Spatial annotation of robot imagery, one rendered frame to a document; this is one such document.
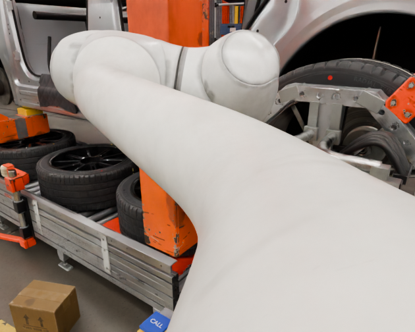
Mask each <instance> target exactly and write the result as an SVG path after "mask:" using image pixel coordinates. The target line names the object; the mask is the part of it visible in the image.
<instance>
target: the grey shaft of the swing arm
mask: <svg viewBox="0 0 415 332"><path fill-rule="evenodd" d="M8 173H9V178H10V179H12V178H15V177H17V173H16V170H15V169H10V170H8ZM13 196H14V201H13V206H14V211H15V212H17V213H18V219H19V222H20V226H19V227H18V229H19V232H20V236H21V237H22V238H23V239H24V240H27V239H29V238H30V237H31V236H32V237H33V238H34V239H36V238H35V234H34V228H33V224H32V218H31V215H30V209H29V206H28V200H27V198H26V197H24V196H22V195H21V192H20V190H19V191H16V192H14V193H13Z"/></svg>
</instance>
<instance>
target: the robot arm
mask: <svg viewBox="0 0 415 332"><path fill-rule="evenodd" d="M280 66H281V65H280V57H279V54H278V51H277V49H276V48H275V46H274V45H273V44H272V43H271V42H270V41H269V40H268V39H267V38H266V37H265V36H263V35H261V34H259V33H257V32H254V31H251V30H237V31H234V32H231V33H229V34H227V35H225V36H223V37H222V38H219V39H218V40H217V41H215V42H214V43H213V44H211V45H210V46H207V47H183V46H179V45H174V44H171V43H167V42H166V41H162V40H157V39H155V38H152V37H149V36H144V35H141V34H135V33H130V32H123V31H116V30H89V31H84V32H78V33H75V34H72V35H69V36H67V37H65V38H63V39H62V40H61V41H60V42H59V43H58V45H57V47H56V48H55V49H54V51H53V53H52V56H51V61H50V73H51V78H52V81H53V83H54V85H55V87H56V89H57V91H58V92H59V93H60V94H61V95H62V96H63V97H64V98H66V99H67V100H69V101H70V102H71V103H73V104H75V105H76V106H78V108H79V110H80V111H81V112H82V114H83V115H84V116H85V117H86V118H87V119H88V120H89V121H90V122H91V123H92V124H93V125H94V126H95V127H96V128H97V129H98V130H99V131H100V132H101V133H102V134H103V135H104V136H105V137H106V138H108V139H109V140H110V141H111V142H112V143H113V144H114V145H116V147H118V148H119V149H120V150H121V151H122V152H123V153H124V154H125V155H126V156H127V157H128V158H129V159H131V160H132V161H133V162H134V163H135V164H136V165H137V166H139V168H141V170H143V172H145V173H146V174H147V175H148V176H149V177H150V178H151V179H152V180H154V181H155V182H156V183H157V184H158V185H159V186H160V187H161V188H162V189H164V191H166V193H168V195H170V197H172V199H174V201H176V203H177V204H178V205H179V206H180V207H181V208H182V209H183V210H184V212H185V213H186V214H187V216H188V217H189V219H190V220H191V222H192V224H193V225H194V228H195V230H196V233H197V235H198V246H197V249H196V253H195V255H194V259H193V262H192V265H191V268H190V271H189V273H188V276H187V278H186V281H185V283H184V286H183V288H182V291H181V294H180V296H179V300H178V302H177V305H176V307H175V310H174V312H173V315H172V318H171V320H170V323H169V326H168V328H167V331H166V332H415V196H413V195H411V194H408V193H406V192H404V191H402V190H399V189H398V188H395V187H394V186H391V185H390V184H387V183H386V182H383V181H382V180H379V179H377V178H375V177H373V176H371V175H369V174H367V173H365V172H363V171H361V170H359V169H357V168H355V167H353V166H352V165H349V164H348V163H345V162H344V161H341V160H340V159H337V158H336V157H334V156H332V155H330V154H328V153H326V152H324V151H322V150H320V149H318V148H316V147H314V146H312V145H310V144H308V143H306V142H304V141H302V140H300V139H298V138H296V137H294V136H292V135H290V134H288V133H286V132H283V131H282V130H279V129H277V128H275V127H273V126H271V125H268V124H266V123H263V122H264V121H265V119H266V117H267V116H268V115H269V112H270V111H271V108H272V107H273V104H274V102H275V98H276V96H277V92H278V87H279V71H280Z"/></svg>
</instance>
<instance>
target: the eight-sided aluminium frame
mask: <svg viewBox="0 0 415 332"><path fill-rule="evenodd" d="M388 98H389V97H388V96H387V95H386V94H385V93H384V92H383V90H381V89H373V88H357V87H347V86H330V85H321V84H306V83H293V84H288V85H286V86H285V87H284V88H283V89H282V90H280V91H278V93H277V96H276V98H275V102H274V104H273V107H272V108H271V111H270V112H269V115H268V116H267V117H266V119H265V121H264V122H263V123H266V124H269V123H270V122H271V121H272V120H273V119H274V118H276V117H277V116H278V115H279V114H281V113H282V112H283V111H284V110H285V109H286V108H287V107H288V106H290V105H291V104H292V103H293V102H294V101H305V102H311V101H318V102H319V103H323V104H330V105H332V104H333V103H338V104H343V106H349V107H361V108H366V109H367V110H368V111H369V112H370V113H371V114H372V116H373V117H374V118H375V120H376V121H377V122H378V123H379V124H380V126H381V127H382V128H383V129H384V131H387V132H391V133H392V134H394V135H395V136H396V137H397V138H398V139H399V141H400V143H401V144H402V147H403V149H404V152H405V154H406V158H407V159H408V160H409V162H411V164H413V166H414V167H415V129H414V128H413V127H412V125H411V124H410V123H407V124H404V123H403V122H402V121H401V120H400V119H399V118H398V117H397V116H396V115H395V114H394V113H392V112H391V111H390V110H389V109H388V108H386V106H384V104H385V101H386V100H387V99H388ZM413 196H415V189H414V195H413Z"/></svg>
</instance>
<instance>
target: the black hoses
mask: <svg viewBox="0 0 415 332"><path fill-rule="evenodd" d="M369 146H377V147H379V148H381V149H382V150H383V151H384V152H385V154H386V155H387V157H388V158H389V160H390V162H391V164H392V165H393V167H394V169H395V170H394V172H393V175H392V177H394V178H398V179H402V180H403V182H402V184H403V185H406V184H407V182H408V179H409V177H410V174H411V172H412V167H413V164H411V163H408V160H407V158H406V154H405V152H404V149H403V147H402V144H401V143H400V141H399V139H398V138H397V137H396V136H395V135H394V134H392V133H391V132H387V131H381V130H376V131H372V132H369V133H366V134H364V135H362V136H360V137H359V138H357V139H355V140H354V141H353V142H351V143H350V144H349V145H347V146H345V145H340V144H339V145H334V144H333V150H340V152H339V153H343V154H347V155H354V152H357V151H358V150H361V149H363V148H367V147H369Z"/></svg>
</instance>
